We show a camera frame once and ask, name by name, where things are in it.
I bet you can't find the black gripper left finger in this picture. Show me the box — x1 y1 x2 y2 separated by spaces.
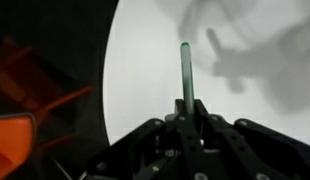
85 99 208 180

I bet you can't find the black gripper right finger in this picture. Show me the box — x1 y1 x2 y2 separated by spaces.
195 100 310 180

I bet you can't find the green marker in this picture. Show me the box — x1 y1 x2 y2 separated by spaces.
180 42 194 116

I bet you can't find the round white table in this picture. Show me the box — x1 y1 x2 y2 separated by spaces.
103 0 310 144

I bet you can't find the orange chair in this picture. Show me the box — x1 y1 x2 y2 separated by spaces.
0 37 92 180

